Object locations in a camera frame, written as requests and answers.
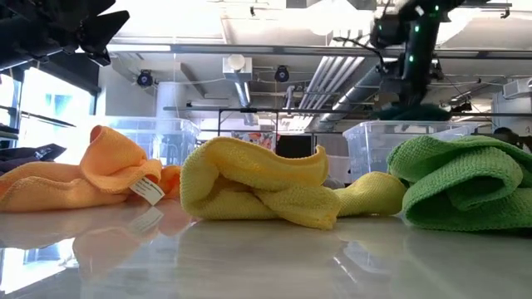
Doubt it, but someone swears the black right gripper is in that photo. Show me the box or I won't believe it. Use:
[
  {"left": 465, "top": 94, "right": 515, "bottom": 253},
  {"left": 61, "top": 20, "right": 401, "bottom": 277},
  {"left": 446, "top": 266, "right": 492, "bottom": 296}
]
[{"left": 401, "top": 70, "right": 436, "bottom": 108}]

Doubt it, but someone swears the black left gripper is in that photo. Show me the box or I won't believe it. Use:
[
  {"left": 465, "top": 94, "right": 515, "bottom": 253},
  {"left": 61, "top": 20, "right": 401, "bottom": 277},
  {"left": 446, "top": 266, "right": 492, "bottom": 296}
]
[{"left": 0, "top": 0, "right": 131, "bottom": 71}]

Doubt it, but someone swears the green microfiber towel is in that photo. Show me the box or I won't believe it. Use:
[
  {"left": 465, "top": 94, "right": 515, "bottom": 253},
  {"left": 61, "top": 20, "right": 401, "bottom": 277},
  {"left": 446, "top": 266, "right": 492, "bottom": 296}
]
[{"left": 386, "top": 135, "right": 532, "bottom": 232}]

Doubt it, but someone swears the orange microfiber towel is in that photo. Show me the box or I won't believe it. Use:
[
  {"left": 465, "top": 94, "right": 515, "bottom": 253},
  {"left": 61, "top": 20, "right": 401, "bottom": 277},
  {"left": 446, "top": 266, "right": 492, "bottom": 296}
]
[{"left": 0, "top": 125, "right": 183, "bottom": 213}]

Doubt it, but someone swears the dark purple towel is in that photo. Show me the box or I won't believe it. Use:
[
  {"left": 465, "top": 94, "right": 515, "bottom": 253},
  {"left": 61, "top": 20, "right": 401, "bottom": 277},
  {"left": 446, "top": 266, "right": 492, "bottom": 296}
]
[{"left": 0, "top": 143, "right": 67, "bottom": 174}]

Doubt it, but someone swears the yellow microfiber towel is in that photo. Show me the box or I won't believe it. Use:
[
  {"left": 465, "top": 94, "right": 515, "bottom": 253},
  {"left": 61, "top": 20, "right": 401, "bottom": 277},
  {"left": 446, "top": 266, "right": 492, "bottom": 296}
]
[{"left": 179, "top": 136, "right": 407, "bottom": 231}]

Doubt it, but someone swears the black round ceiling device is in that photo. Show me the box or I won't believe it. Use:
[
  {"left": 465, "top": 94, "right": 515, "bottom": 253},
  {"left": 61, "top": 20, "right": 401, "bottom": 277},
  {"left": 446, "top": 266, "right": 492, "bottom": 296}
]
[
  {"left": 273, "top": 65, "right": 291, "bottom": 83},
  {"left": 135, "top": 69, "right": 155, "bottom": 88}
]

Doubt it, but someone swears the clear plastic bin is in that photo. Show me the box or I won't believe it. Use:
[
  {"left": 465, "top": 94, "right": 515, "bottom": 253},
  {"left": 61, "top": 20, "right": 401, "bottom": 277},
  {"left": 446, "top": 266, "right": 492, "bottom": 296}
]
[
  {"left": 106, "top": 116, "right": 201, "bottom": 167},
  {"left": 342, "top": 120, "right": 479, "bottom": 184}
]

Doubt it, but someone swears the person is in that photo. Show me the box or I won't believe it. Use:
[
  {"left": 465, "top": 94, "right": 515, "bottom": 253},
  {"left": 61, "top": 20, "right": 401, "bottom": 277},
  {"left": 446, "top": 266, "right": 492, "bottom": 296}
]
[{"left": 493, "top": 126, "right": 532, "bottom": 153}]

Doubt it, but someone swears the long ceiling beam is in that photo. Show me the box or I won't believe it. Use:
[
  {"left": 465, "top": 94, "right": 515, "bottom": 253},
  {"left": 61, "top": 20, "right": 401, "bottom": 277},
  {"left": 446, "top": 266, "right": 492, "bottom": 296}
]
[{"left": 107, "top": 43, "right": 532, "bottom": 59}]

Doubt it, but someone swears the black monitor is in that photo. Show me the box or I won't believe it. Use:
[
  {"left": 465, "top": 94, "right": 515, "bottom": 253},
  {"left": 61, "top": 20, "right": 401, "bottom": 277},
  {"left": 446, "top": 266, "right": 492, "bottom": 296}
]
[{"left": 276, "top": 135, "right": 313, "bottom": 159}]

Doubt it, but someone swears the floral printed box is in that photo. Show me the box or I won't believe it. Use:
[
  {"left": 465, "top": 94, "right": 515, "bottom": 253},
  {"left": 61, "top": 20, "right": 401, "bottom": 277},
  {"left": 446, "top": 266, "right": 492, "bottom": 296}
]
[{"left": 230, "top": 131, "right": 280, "bottom": 153}]

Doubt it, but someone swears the silver ventilation duct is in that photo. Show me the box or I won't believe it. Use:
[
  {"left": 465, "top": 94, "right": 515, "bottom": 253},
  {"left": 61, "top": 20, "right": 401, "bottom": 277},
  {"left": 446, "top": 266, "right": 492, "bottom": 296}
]
[{"left": 318, "top": 61, "right": 390, "bottom": 130}]

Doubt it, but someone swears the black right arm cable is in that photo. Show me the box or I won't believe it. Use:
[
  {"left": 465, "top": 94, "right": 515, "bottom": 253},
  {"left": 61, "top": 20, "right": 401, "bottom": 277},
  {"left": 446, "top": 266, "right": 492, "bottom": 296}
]
[{"left": 332, "top": 36, "right": 386, "bottom": 63}]

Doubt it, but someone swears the white wall unit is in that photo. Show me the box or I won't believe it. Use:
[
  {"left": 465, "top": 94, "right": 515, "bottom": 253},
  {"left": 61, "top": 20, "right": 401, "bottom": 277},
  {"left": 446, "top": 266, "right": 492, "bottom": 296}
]
[{"left": 502, "top": 77, "right": 532, "bottom": 100}]

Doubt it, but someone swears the black metal rack frame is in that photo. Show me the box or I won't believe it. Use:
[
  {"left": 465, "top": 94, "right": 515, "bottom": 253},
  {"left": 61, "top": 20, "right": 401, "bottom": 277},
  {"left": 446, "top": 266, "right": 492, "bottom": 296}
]
[{"left": 164, "top": 105, "right": 532, "bottom": 145}]

